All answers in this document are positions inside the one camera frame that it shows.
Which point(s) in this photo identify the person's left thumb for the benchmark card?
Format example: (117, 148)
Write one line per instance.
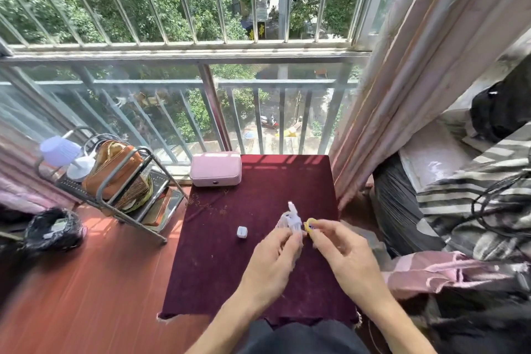
(295, 246)

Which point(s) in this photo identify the purple and white desk lamp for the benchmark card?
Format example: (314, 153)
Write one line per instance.
(62, 152)

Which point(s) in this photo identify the person's left forearm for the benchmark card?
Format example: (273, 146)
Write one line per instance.
(226, 326)

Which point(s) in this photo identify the dark grey pleated fabric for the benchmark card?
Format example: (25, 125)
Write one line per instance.
(398, 212)

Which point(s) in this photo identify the grey metal rack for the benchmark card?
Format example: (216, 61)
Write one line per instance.
(124, 217)

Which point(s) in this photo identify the person's right hand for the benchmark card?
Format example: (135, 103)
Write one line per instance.
(352, 260)

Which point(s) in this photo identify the brown leather bag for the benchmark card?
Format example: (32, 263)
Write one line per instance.
(112, 171)

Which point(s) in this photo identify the metal window security bars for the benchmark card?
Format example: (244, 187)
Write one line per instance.
(182, 55)

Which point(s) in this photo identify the maroon velvet cloth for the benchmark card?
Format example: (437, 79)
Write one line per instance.
(232, 275)

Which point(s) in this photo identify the pink rectangular case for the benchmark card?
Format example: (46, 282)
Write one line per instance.
(215, 169)

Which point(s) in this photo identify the person's right forearm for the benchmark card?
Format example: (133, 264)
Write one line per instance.
(400, 329)

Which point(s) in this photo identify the grey and white striped cloth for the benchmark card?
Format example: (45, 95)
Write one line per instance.
(477, 200)

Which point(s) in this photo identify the person's right thumb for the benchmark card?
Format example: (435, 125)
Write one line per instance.
(320, 240)

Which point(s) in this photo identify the person's left hand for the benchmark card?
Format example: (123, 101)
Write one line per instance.
(267, 266)

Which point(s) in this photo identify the beige pink curtain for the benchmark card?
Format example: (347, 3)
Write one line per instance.
(423, 59)

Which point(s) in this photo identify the person's dark trousers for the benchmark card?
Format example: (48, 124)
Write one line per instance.
(303, 339)

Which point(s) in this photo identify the orange flat box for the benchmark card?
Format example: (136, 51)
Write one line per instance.
(159, 208)

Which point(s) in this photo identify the small white cube plug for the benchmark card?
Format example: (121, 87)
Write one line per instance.
(242, 232)

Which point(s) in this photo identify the pink crumpled cloth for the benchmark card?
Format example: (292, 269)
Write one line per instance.
(439, 270)

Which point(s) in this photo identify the black fabric bag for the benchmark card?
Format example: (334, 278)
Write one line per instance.
(504, 105)

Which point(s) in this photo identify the black plastic bag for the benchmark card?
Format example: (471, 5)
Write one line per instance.
(54, 231)

